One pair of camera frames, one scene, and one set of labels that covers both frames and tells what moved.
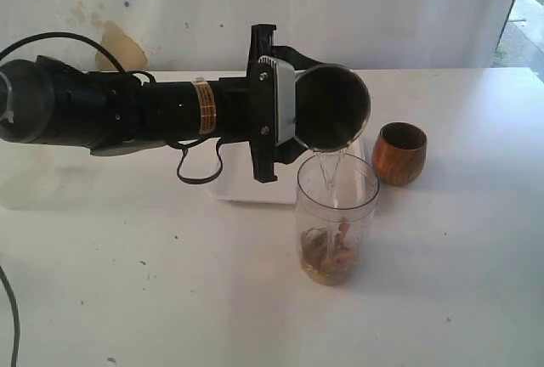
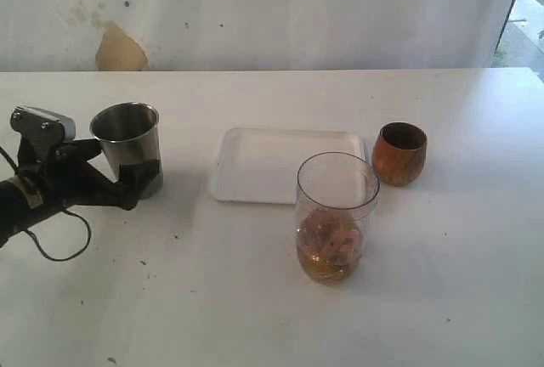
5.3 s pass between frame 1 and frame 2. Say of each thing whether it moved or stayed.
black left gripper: moved
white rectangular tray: stayed
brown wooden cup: stayed
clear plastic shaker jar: stayed
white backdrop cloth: stayed
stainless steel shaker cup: moved
